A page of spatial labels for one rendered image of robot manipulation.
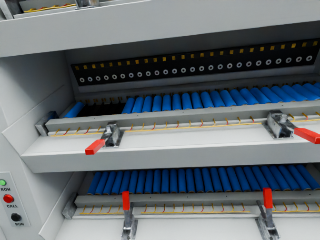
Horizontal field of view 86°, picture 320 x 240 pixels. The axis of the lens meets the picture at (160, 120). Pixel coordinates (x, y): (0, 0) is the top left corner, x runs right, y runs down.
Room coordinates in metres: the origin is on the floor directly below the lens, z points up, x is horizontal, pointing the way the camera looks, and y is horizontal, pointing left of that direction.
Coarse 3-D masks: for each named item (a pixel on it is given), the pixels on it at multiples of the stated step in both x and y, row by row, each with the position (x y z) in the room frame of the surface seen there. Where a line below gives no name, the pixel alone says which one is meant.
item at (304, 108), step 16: (144, 112) 0.31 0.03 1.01; (160, 112) 0.30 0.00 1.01; (176, 112) 0.29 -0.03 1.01; (192, 112) 0.29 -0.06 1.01; (208, 112) 0.28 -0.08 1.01; (224, 112) 0.28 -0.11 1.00; (240, 112) 0.27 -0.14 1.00; (256, 112) 0.27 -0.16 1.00; (288, 112) 0.27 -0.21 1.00; (304, 112) 0.27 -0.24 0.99; (48, 128) 0.31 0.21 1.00; (64, 128) 0.31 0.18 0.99; (80, 128) 0.31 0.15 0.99; (96, 128) 0.31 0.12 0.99; (176, 128) 0.27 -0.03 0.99
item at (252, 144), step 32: (64, 96) 0.42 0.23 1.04; (32, 128) 0.31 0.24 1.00; (192, 128) 0.28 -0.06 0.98; (224, 128) 0.27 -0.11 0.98; (256, 128) 0.26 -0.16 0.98; (32, 160) 0.27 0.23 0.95; (64, 160) 0.27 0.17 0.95; (96, 160) 0.26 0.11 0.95; (128, 160) 0.26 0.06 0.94; (160, 160) 0.25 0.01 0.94; (192, 160) 0.25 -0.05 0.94; (224, 160) 0.24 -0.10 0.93; (256, 160) 0.24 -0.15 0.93; (288, 160) 0.23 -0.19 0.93
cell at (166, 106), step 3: (165, 96) 0.37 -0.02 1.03; (168, 96) 0.37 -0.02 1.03; (165, 99) 0.36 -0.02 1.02; (168, 99) 0.36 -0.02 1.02; (165, 102) 0.34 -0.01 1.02; (168, 102) 0.34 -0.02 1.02; (162, 105) 0.34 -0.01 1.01; (165, 105) 0.33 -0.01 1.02; (168, 105) 0.33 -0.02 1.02; (162, 108) 0.33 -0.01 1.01; (165, 108) 0.32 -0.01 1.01; (168, 108) 0.32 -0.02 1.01
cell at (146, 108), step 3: (147, 96) 0.38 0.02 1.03; (147, 99) 0.37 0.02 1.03; (150, 99) 0.37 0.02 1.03; (144, 102) 0.36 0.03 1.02; (147, 102) 0.35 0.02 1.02; (150, 102) 0.36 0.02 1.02; (144, 105) 0.34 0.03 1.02; (147, 105) 0.34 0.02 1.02; (150, 105) 0.35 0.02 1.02; (144, 108) 0.33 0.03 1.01; (147, 108) 0.33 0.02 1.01; (150, 108) 0.34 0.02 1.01; (144, 111) 0.32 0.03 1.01; (147, 111) 0.32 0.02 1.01; (150, 111) 0.33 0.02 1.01
